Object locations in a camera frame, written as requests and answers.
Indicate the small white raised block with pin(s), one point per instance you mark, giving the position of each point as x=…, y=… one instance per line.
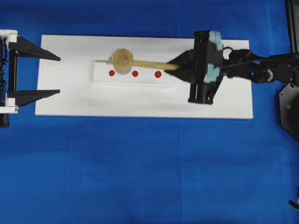
x=105, y=75

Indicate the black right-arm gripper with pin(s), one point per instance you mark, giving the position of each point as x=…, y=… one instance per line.
x=200, y=92

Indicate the left-arm gripper white black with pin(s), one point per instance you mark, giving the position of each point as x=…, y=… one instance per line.
x=12, y=46

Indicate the large white foam board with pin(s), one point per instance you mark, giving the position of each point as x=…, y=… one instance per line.
x=80, y=97

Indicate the wooden mallet hammer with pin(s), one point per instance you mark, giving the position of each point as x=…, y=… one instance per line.
x=122, y=61

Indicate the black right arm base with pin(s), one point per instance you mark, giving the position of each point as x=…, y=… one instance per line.
x=289, y=95

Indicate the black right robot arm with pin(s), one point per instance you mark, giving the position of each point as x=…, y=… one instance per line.
x=244, y=64

